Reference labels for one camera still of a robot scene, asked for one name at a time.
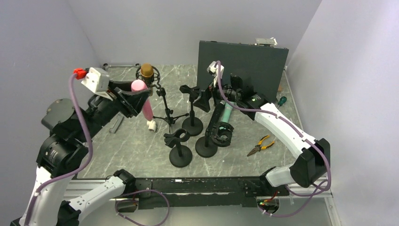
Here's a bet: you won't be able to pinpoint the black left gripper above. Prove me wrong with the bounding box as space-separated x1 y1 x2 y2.
77 79 153 142

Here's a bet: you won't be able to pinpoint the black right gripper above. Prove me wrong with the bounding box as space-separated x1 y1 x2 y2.
193 73 241 113

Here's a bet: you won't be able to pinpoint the pink microphone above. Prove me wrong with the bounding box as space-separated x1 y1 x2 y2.
131 79 154 122

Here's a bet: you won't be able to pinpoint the black pink-mic desk stand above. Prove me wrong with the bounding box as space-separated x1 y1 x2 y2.
179 85 203 137

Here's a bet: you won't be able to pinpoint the mint green microphone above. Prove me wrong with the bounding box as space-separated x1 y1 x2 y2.
220 103 234 123

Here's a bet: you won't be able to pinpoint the black clip desk stand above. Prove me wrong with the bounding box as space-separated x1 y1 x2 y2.
163 129 193 168

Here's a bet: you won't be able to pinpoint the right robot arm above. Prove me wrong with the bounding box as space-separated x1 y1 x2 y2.
205 73 331 195

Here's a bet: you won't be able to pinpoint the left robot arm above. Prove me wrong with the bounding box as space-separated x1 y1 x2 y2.
11 81 150 226

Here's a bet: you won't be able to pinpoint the gold condenser microphone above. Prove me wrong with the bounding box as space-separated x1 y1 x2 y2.
140 63 154 86

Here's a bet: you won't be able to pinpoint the white plastic connector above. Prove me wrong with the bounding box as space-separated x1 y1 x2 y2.
146 120 157 132

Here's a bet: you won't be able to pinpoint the dark green upright board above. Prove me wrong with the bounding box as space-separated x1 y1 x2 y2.
197 40 289 102

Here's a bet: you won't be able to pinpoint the metal clamp behind board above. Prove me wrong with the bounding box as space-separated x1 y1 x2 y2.
255 37 278 47

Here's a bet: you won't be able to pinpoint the black tripod shock-mount stand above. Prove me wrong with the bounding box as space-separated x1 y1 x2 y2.
135 65 190 135

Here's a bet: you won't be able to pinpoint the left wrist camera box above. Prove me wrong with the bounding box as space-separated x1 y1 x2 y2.
73 67 110 98

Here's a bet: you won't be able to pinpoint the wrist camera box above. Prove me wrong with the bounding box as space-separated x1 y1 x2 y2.
207 61 224 87
73 67 110 98

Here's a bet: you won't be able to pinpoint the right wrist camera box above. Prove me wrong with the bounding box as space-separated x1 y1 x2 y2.
207 61 224 87

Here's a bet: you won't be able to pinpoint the black shock-mount desk stand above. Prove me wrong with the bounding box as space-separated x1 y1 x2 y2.
195 121 234 158

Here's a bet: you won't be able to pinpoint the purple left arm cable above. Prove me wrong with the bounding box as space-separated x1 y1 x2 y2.
23 73 170 226

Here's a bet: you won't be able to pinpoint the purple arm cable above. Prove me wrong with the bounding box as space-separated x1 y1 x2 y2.
23 73 170 226
215 61 332 218

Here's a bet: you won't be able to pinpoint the yellow-handled pliers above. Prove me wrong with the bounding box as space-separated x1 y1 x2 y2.
247 135 275 157

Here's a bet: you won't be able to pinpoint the green-handled screwdriver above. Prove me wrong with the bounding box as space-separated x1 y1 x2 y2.
277 96 287 108

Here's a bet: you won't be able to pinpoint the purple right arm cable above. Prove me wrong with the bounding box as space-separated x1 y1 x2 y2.
215 61 332 218

